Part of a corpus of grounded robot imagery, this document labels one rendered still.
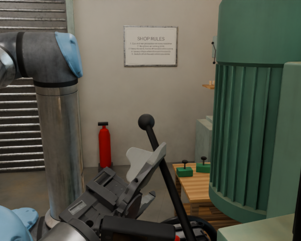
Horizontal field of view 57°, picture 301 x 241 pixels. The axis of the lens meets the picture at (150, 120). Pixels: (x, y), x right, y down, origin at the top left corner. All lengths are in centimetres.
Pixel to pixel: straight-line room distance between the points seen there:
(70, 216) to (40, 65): 41
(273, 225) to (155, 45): 320
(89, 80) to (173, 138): 129
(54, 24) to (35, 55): 265
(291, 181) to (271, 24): 17
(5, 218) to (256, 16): 34
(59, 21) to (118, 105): 114
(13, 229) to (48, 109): 52
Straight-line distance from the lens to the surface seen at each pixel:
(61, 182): 87
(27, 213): 106
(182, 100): 353
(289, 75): 33
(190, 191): 192
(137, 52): 336
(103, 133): 334
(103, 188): 48
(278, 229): 25
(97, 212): 48
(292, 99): 32
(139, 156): 49
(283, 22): 36
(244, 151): 39
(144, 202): 55
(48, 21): 340
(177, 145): 367
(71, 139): 82
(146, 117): 56
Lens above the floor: 143
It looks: 14 degrees down
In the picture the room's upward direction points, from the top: straight up
